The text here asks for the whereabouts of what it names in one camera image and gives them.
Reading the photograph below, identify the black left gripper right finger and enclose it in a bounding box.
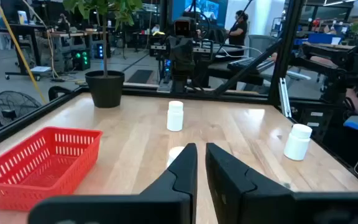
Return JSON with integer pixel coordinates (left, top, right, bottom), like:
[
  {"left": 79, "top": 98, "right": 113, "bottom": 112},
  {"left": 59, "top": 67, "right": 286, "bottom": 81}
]
[{"left": 205, "top": 142, "right": 358, "bottom": 224}]

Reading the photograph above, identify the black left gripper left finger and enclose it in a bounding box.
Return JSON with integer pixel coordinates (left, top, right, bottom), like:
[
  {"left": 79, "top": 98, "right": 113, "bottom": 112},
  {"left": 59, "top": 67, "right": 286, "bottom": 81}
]
[{"left": 28, "top": 142, "right": 198, "bottom": 224}]

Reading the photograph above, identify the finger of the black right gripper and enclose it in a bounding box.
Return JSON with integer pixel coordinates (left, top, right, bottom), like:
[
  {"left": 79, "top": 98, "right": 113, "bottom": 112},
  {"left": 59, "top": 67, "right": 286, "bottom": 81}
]
[
  {"left": 149, "top": 34, "right": 167, "bottom": 57},
  {"left": 200, "top": 39, "right": 214, "bottom": 62}
]

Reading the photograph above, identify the red plastic basket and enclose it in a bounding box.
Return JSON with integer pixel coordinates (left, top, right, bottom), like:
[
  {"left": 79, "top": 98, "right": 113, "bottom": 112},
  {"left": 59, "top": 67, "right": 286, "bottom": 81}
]
[{"left": 0, "top": 126, "right": 103, "bottom": 212}]

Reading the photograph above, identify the black floor mat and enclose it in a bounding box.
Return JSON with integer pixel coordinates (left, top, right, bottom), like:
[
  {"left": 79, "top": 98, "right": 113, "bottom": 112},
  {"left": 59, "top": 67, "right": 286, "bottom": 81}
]
[{"left": 126, "top": 68, "right": 155, "bottom": 85}]

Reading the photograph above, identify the black computer keyboard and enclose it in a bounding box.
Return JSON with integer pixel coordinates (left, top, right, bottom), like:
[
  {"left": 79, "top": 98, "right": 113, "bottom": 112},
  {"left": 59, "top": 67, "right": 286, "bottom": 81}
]
[{"left": 227, "top": 57, "right": 275, "bottom": 72}]

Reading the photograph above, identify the large blue display screen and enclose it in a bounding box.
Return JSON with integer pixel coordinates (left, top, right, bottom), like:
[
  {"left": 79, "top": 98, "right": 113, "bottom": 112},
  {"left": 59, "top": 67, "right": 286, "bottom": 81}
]
[{"left": 172, "top": 0, "right": 229, "bottom": 28}]

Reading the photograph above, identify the green leafy plant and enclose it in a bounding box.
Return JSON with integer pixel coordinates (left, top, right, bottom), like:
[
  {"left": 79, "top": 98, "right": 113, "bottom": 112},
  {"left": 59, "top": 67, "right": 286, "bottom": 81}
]
[{"left": 62, "top": 0, "right": 144, "bottom": 78}]

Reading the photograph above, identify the grey office chair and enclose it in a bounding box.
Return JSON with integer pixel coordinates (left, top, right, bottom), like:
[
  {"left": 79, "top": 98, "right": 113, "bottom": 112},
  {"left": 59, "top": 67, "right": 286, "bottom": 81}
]
[{"left": 247, "top": 34, "right": 276, "bottom": 58}]

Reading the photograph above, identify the black box with blue lights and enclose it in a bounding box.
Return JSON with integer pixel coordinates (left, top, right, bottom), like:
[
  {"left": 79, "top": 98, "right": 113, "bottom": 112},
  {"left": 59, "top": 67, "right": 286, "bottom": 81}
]
[{"left": 95, "top": 42, "right": 106, "bottom": 60}]

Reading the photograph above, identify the black plant pot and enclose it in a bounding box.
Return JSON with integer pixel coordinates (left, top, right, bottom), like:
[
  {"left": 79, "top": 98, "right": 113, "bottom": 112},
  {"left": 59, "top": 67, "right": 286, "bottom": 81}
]
[{"left": 85, "top": 70, "right": 126, "bottom": 109}]

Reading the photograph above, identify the black box with green lights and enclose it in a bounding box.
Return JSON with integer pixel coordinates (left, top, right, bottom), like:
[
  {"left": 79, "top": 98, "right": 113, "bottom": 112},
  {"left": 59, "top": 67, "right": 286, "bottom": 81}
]
[{"left": 71, "top": 49, "right": 91, "bottom": 71}]

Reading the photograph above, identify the black desk on casters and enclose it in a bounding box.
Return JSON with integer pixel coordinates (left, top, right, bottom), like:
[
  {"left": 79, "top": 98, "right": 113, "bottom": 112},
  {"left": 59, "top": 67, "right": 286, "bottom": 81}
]
[{"left": 0, "top": 24, "right": 48, "bottom": 81}]

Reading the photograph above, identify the black floor fan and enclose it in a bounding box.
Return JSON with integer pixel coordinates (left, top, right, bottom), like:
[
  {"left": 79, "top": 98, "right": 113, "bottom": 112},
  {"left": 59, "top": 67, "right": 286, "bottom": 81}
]
[{"left": 0, "top": 90, "right": 44, "bottom": 129}]

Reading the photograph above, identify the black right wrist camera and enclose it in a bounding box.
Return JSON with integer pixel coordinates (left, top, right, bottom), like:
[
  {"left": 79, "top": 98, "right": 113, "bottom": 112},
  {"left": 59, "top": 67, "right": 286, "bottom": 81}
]
[{"left": 173, "top": 17, "right": 198, "bottom": 38}]

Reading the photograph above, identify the silver metal bracket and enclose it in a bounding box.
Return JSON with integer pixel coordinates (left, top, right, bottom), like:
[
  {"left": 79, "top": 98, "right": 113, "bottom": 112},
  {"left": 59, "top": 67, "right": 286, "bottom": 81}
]
[{"left": 278, "top": 77, "right": 293, "bottom": 118}]

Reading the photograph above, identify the yellow hanging cable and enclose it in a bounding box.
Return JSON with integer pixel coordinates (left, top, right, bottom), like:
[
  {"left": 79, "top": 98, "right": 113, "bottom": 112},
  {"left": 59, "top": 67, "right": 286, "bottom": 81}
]
[{"left": 0, "top": 0, "right": 48, "bottom": 105}]

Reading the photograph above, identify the black table frame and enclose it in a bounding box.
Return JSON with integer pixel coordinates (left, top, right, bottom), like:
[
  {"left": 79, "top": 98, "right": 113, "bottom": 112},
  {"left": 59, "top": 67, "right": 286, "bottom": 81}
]
[{"left": 0, "top": 0, "right": 358, "bottom": 190}]

